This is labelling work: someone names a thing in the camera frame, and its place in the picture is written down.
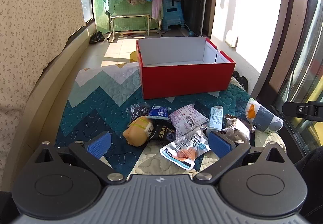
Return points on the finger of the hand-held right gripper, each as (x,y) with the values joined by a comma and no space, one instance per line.
(302,110)

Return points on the small blue ball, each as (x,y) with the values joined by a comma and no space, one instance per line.
(191,33)

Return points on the brown framed window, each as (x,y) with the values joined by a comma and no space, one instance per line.
(290,37)

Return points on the quilted zigzag blanket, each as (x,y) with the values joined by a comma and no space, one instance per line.
(96,103)

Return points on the black sneaker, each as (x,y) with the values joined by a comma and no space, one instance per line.
(243,82)
(235,74)

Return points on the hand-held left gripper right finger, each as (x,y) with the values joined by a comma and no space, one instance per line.
(219,144)

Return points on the pink white snack packet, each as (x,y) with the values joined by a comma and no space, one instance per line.
(188,118)

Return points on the dark mottled packet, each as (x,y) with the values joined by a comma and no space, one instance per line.
(138,110)

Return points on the small black shoe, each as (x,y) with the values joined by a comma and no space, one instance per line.
(92,38)
(100,36)

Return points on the stack of blue stools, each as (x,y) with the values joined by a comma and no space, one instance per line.
(172,14)

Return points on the light blue carton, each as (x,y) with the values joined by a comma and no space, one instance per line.
(216,118)

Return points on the black snack packet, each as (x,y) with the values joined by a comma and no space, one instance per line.
(161,133)

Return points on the small blue packet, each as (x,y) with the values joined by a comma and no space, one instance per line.
(158,112)

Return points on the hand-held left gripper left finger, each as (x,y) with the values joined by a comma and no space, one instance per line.
(99,143)

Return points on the yellow plastic stool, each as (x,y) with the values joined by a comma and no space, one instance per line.
(133,57)

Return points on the clear chicken snack packet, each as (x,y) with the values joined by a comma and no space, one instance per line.
(184,153)

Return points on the beige wall socket cover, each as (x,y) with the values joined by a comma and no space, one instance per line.
(232,38)

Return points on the silver foil packet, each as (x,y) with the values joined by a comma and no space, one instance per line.
(237,128)

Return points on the metal drying rack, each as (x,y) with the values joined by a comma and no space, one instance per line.
(131,15)

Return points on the red cardboard shoe box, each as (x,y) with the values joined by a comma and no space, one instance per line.
(186,80)

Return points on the white grey wet wipes pack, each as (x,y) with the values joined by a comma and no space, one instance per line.
(265,118)

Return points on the lilac hanging garment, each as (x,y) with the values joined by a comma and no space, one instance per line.
(156,8)

